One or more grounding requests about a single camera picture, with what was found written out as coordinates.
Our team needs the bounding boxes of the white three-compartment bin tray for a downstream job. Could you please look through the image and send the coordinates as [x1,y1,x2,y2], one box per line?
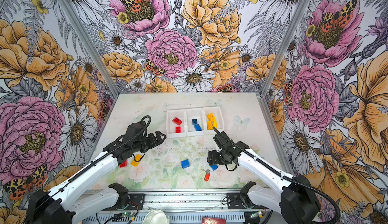
[166,106,225,139]

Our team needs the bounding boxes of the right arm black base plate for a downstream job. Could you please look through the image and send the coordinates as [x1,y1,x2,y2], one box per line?
[226,193,264,209]

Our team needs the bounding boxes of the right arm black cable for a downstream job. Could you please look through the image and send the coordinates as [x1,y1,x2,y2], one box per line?
[212,126,341,224]

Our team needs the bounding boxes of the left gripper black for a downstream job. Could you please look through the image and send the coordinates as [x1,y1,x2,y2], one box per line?
[132,131,166,153]

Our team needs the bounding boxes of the yellow lego brick top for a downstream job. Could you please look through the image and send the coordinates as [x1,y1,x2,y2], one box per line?
[207,113,215,122]

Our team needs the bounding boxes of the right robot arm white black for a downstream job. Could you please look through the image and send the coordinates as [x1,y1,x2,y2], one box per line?
[207,131,321,224]

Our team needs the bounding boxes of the red lego brick long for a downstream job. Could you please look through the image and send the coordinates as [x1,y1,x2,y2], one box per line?
[172,117,182,126]

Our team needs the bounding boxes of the yellow orange lego brick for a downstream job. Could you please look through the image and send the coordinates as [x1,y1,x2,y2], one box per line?
[207,121,213,131]

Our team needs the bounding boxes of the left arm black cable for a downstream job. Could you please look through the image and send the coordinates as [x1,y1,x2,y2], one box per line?
[24,115,152,219]

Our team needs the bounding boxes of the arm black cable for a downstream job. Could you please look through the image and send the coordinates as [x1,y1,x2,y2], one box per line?
[212,126,341,224]
[24,115,152,219]

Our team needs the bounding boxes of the red box at bottom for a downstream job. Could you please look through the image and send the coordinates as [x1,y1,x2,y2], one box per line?
[202,217,226,224]

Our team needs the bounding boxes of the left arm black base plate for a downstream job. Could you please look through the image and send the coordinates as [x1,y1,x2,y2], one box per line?
[112,193,146,210]

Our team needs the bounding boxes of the aluminium frame rail front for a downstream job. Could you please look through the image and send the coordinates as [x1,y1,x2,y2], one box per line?
[54,190,313,214]

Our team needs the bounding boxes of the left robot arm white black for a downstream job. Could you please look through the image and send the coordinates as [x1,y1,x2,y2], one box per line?
[25,120,167,224]

